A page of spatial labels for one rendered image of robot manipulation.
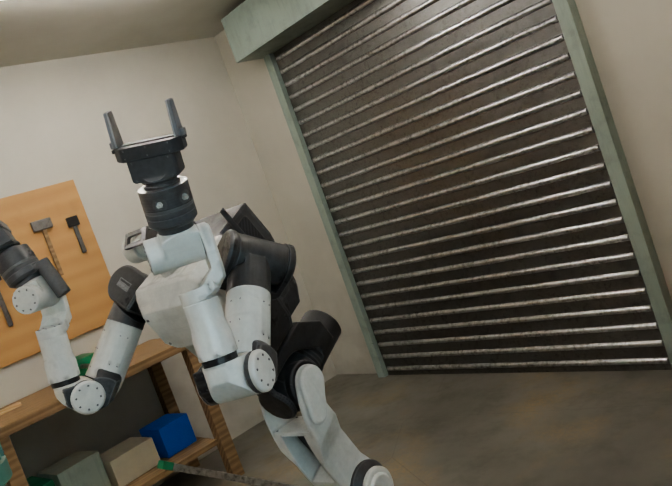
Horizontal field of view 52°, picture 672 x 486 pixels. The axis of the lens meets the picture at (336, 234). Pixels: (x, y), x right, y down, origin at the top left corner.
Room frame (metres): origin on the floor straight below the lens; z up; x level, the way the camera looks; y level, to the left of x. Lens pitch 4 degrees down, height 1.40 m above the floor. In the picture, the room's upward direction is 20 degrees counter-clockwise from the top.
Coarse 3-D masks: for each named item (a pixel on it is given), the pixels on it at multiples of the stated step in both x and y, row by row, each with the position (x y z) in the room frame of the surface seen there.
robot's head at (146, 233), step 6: (144, 228) 1.47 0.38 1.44; (150, 228) 1.47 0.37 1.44; (126, 234) 1.52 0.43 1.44; (132, 234) 1.50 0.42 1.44; (138, 234) 1.50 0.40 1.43; (144, 234) 1.46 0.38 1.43; (150, 234) 1.47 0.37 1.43; (156, 234) 1.48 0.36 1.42; (126, 240) 1.51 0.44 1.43; (138, 240) 1.48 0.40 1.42; (144, 240) 1.46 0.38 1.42; (126, 246) 1.51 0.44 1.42; (132, 246) 1.49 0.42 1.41
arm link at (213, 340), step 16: (208, 304) 1.20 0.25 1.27; (192, 320) 1.20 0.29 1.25; (208, 320) 1.20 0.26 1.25; (224, 320) 1.22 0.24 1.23; (192, 336) 1.21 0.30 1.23; (208, 336) 1.19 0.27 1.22; (224, 336) 1.20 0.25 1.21; (208, 352) 1.19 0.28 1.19; (224, 352) 1.19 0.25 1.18; (208, 368) 1.20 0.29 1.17; (224, 368) 1.19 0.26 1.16; (240, 368) 1.20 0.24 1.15; (208, 384) 1.21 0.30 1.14; (224, 384) 1.19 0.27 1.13; (240, 384) 1.19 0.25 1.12; (208, 400) 1.24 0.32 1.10; (224, 400) 1.23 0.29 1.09
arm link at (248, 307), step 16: (240, 288) 1.35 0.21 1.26; (256, 288) 1.35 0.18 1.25; (240, 304) 1.32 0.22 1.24; (256, 304) 1.33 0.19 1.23; (240, 320) 1.30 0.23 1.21; (256, 320) 1.31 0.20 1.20; (240, 336) 1.28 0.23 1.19; (256, 336) 1.29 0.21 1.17; (240, 352) 1.26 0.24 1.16; (256, 352) 1.22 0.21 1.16; (272, 352) 1.29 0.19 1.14; (256, 368) 1.20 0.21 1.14; (272, 368) 1.25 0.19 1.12; (256, 384) 1.19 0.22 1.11; (272, 384) 1.23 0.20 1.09
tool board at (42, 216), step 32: (32, 192) 4.11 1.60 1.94; (64, 192) 4.22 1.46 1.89; (32, 224) 4.04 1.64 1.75; (64, 224) 4.18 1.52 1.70; (64, 256) 4.13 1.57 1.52; (96, 256) 4.25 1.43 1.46; (0, 288) 3.88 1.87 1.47; (96, 288) 4.21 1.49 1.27; (0, 320) 3.84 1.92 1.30; (32, 320) 3.94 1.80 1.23; (96, 320) 4.16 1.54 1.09; (0, 352) 3.80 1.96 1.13; (32, 352) 3.90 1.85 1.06
